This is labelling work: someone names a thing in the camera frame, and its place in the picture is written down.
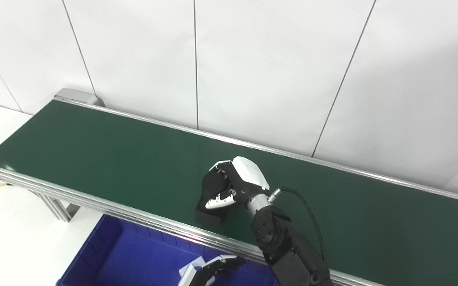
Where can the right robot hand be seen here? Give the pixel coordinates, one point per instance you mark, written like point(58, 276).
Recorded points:
point(247, 174)

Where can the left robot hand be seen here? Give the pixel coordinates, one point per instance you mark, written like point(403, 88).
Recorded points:
point(217, 268)

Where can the black cylinder block part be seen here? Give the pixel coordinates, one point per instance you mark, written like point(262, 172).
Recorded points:
point(213, 214)

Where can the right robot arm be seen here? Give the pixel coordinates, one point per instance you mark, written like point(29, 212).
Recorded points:
point(284, 246)

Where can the blue bin with white parts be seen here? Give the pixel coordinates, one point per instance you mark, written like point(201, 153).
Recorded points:
point(133, 258)

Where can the aluminium conveyor leg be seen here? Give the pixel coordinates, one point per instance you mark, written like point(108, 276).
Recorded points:
point(56, 206)

